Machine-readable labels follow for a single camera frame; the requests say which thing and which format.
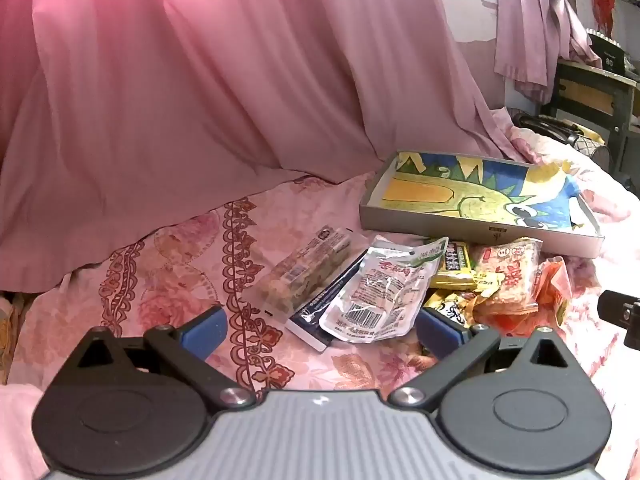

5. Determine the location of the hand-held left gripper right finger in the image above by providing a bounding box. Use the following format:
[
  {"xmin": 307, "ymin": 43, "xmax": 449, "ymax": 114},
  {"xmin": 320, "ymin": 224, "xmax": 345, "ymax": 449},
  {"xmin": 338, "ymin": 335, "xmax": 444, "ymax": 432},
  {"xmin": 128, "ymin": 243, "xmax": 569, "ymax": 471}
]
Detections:
[{"xmin": 389, "ymin": 308, "xmax": 576, "ymax": 409}]

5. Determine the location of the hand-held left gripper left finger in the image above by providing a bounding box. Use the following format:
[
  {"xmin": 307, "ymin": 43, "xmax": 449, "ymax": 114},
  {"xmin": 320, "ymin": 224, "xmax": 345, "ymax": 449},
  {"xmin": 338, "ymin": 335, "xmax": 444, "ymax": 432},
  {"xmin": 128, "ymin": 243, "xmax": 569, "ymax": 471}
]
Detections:
[{"xmin": 75, "ymin": 306, "xmax": 256, "ymax": 409}]

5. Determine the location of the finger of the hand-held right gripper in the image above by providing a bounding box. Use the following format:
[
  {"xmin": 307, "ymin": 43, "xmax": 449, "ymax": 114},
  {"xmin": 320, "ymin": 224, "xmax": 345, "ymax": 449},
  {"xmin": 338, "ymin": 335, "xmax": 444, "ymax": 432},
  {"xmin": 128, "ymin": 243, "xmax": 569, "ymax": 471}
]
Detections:
[{"xmin": 597, "ymin": 289, "xmax": 640, "ymax": 322}]

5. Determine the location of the orange sausage packet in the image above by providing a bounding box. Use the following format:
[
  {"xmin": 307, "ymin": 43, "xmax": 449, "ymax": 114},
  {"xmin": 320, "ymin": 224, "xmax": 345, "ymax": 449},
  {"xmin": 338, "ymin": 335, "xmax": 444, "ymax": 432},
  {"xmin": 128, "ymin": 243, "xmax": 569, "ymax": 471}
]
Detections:
[{"xmin": 482, "ymin": 257, "xmax": 573, "ymax": 336}]

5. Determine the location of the yellow cracker packet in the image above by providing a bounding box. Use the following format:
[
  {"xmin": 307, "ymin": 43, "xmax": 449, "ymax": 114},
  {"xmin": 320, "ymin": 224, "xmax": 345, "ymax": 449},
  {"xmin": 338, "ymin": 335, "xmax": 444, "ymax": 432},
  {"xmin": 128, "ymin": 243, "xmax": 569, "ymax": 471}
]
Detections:
[{"xmin": 430, "ymin": 240, "xmax": 478, "ymax": 291}]

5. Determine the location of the clear barcode snack packet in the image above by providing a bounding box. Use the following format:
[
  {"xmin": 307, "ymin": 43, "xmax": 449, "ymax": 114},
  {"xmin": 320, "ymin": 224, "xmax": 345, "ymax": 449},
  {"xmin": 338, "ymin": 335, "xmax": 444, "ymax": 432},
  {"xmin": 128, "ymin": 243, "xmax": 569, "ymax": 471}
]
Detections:
[{"xmin": 319, "ymin": 235, "xmax": 449, "ymax": 343}]

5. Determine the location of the red print rice cracker packet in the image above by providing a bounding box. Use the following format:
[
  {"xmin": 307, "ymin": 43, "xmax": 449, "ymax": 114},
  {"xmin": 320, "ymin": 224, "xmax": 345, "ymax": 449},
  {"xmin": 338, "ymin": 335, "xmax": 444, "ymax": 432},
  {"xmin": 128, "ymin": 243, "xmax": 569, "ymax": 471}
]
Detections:
[{"xmin": 470, "ymin": 237, "xmax": 543, "ymax": 316}]

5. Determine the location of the dark blue snack packet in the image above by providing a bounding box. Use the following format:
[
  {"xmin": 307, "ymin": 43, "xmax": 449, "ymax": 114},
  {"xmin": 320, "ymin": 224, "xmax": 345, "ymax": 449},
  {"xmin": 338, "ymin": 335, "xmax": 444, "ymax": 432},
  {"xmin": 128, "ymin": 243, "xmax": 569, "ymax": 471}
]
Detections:
[{"xmin": 285, "ymin": 252, "xmax": 368, "ymax": 351}]

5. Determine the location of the grey cardboard box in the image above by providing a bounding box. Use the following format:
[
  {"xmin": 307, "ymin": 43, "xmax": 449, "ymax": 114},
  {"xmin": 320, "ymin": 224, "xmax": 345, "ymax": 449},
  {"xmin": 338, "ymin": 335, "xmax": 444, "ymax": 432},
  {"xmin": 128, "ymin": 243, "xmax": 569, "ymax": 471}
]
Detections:
[{"xmin": 358, "ymin": 149, "xmax": 605, "ymax": 259}]

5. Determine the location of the clear nut bar packet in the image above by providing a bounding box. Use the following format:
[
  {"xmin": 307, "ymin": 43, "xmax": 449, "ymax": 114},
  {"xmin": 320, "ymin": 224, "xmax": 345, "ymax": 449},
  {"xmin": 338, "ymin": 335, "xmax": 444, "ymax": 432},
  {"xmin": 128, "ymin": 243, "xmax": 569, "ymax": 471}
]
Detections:
[{"xmin": 255, "ymin": 225, "xmax": 358, "ymax": 318}]

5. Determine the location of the pink floral bed sheet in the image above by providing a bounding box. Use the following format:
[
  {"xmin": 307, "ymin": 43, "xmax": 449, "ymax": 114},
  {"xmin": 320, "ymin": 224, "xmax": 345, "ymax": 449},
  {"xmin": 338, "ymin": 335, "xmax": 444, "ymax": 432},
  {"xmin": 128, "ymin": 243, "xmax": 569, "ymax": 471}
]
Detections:
[{"xmin": 0, "ymin": 125, "xmax": 640, "ymax": 480}]

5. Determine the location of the brown quilted handbag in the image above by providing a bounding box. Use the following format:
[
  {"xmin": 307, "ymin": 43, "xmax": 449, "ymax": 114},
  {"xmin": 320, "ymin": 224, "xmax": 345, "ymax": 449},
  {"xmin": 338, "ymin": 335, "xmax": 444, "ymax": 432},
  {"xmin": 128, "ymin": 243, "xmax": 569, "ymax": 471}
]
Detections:
[{"xmin": 510, "ymin": 112, "xmax": 613, "ymax": 161}]

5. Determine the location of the black and yellow desk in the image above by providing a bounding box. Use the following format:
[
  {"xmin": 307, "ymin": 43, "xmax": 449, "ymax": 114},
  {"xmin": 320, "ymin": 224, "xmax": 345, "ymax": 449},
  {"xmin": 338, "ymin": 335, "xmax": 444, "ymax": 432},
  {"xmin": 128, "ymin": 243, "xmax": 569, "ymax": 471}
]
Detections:
[{"xmin": 540, "ymin": 57, "xmax": 640, "ymax": 176}]

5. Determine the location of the large pink curtain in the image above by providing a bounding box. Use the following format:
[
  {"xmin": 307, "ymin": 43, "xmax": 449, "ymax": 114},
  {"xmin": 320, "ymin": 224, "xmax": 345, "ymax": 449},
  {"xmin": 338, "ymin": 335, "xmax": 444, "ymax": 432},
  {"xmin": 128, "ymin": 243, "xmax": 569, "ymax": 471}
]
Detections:
[{"xmin": 0, "ymin": 0, "xmax": 526, "ymax": 293}]

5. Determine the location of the black box with white pens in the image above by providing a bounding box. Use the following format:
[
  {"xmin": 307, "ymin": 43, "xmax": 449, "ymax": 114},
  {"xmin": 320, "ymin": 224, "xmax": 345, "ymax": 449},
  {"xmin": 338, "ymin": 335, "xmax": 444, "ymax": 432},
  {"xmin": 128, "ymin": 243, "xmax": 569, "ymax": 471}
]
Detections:
[{"xmin": 585, "ymin": 30, "xmax": 628, "ymax": 73}]

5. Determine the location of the tied lilac curtain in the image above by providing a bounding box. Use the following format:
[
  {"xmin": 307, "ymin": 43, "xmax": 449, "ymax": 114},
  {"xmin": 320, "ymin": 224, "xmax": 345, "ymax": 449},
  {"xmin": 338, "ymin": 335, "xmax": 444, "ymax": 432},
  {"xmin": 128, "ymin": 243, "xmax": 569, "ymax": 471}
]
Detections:
[{"xmin": 494, "ymin": 0, "xmax": 603, "ymax": 103}]

